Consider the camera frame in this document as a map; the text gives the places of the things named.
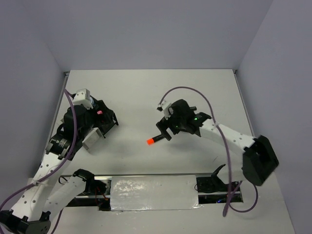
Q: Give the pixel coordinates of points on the black slotted organizer box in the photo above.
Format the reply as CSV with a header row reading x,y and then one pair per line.
x,y
107,120

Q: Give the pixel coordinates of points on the white slotted organizer box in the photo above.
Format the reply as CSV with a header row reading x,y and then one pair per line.
x,y
92,138

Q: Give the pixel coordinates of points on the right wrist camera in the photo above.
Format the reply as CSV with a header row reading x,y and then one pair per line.
x,y
166,108

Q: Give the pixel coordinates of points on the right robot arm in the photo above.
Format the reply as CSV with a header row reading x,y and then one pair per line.
x,y
247,158

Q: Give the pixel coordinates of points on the silver taped front panel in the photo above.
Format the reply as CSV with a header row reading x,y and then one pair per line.
x,y
152,193

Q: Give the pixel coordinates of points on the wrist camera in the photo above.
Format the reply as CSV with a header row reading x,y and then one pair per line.
x,y
82,98
166,108

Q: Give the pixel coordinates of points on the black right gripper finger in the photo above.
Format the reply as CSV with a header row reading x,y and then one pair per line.
x,y
167,135
163,129

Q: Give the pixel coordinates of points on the orange highlighter marker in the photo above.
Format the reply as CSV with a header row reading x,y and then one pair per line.
x,y
154,139

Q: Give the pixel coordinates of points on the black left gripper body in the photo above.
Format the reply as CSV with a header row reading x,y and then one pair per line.
x,y
86,129

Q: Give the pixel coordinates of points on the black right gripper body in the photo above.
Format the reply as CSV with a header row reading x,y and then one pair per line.
x,y
177,124

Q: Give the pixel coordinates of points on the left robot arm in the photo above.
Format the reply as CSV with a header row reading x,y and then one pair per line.
x,y
38,205

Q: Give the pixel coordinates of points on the blue slime jar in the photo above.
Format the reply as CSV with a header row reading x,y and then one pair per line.
x,y
92,102

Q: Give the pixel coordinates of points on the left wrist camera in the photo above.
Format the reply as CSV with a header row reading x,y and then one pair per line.
x,y
82,98

